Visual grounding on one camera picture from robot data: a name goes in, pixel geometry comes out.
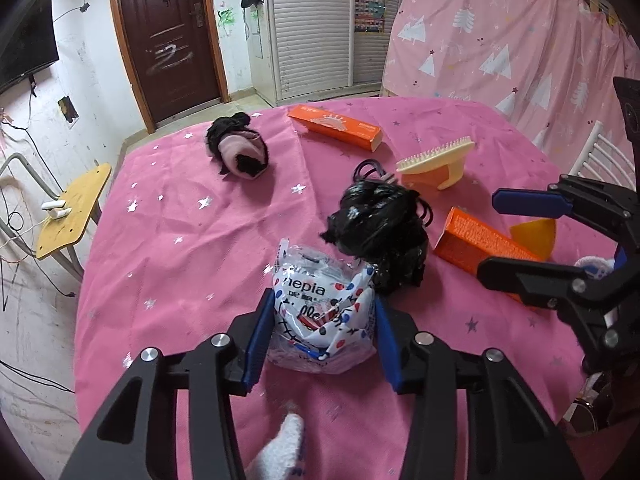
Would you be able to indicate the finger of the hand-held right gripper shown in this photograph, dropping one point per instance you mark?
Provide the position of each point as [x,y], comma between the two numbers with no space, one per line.
[530,202]
[525,272]

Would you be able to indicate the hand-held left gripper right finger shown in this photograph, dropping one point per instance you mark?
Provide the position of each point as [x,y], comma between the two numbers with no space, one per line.
[387,345]

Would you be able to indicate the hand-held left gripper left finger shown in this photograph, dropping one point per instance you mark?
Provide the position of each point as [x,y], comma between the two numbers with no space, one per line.
[260,340]

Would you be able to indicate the deep orange box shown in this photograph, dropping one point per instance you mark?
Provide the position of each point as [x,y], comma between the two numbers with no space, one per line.
[480,245]

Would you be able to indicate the printed tissue pack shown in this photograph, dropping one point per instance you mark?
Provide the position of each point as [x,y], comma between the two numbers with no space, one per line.
[320,320]

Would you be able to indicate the person's right hand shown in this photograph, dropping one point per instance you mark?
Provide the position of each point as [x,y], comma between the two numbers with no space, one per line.
[595,266]

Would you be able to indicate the person's left hand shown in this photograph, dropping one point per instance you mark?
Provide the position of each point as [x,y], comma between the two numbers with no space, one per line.
[280,450]

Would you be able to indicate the orange yellow cone piece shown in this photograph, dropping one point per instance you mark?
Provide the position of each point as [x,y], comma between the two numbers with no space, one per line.
[535,235]

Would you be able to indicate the beige plastic brush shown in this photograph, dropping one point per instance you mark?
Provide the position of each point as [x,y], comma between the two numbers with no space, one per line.
[440,162]

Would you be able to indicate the pink star print tablecloth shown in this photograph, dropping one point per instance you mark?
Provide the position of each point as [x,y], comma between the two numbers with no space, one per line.
[200,260]

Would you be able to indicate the black plastic bag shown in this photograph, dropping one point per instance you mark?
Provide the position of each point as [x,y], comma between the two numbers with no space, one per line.
[385,240]

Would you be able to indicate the pink tree print curtain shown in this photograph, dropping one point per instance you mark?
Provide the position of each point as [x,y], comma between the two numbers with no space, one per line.
[500,50]

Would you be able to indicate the black pink sock bundle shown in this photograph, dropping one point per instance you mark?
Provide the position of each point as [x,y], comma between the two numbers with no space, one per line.
[235,152]

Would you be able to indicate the long light orange box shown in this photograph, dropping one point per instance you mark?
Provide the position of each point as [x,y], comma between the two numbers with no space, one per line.
[340,127]

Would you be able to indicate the yellow wooden chair seat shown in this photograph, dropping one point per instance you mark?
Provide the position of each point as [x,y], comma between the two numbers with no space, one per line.
[75,200]

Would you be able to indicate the white clip device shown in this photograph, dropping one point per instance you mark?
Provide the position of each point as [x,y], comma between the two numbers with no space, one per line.
[55,208]

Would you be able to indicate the white louvered wardrobe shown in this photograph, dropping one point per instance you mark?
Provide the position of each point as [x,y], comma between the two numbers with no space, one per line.
[310,30]

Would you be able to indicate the yellow wooden chair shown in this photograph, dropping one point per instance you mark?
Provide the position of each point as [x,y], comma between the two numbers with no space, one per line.
[15,160]

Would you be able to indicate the dark brown door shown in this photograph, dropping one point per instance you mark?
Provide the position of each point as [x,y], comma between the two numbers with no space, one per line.
[167,45]

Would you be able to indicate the dark open wall box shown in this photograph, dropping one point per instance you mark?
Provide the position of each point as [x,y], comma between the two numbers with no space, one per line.
[67,110]

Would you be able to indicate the black wall television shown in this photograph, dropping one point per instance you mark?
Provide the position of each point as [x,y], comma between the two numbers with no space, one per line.
[25,40]

